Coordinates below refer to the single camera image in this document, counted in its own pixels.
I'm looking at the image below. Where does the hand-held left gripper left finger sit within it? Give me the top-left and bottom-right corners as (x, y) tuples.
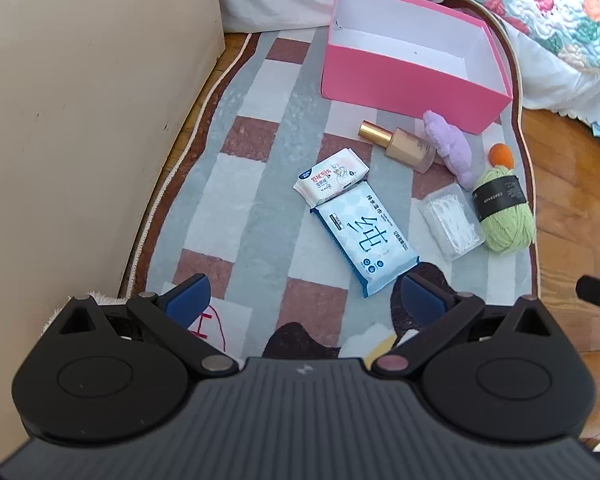
(50, 274), (240, 377)

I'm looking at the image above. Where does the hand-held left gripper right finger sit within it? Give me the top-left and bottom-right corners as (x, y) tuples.
(370, 273), (567, 377)

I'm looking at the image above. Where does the clear plastic floss pick box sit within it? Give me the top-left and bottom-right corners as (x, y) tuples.
(419, 183), (486, 262)

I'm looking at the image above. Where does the blue wet wipes pack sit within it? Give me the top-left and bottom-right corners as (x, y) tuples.
(310, 181), (421, 298)

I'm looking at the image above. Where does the green yarn ball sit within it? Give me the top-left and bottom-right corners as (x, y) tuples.
(470, 165), (537, 253)

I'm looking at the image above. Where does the foundation bottle with gold cap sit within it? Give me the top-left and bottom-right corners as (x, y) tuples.
(357, 120), (437, 175)

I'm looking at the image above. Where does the small white tissue pack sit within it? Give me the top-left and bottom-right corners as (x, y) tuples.
(293, 148), (370, 206)

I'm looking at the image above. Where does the small orange ball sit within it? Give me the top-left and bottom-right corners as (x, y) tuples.
(487, 143), (515, 168)

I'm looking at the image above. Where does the pink cardboard box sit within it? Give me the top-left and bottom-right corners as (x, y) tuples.
(321, 0), (515, 136)

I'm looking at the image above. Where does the pale fluffy clothing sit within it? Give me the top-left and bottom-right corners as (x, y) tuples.
(40, 289), (127, 337)

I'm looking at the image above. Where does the checkered floor rug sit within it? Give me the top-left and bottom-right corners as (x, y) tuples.
(117, 0), (541, 361)

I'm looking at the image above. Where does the beige cabinet panel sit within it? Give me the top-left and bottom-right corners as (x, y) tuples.
(0, 0), (226, 461)

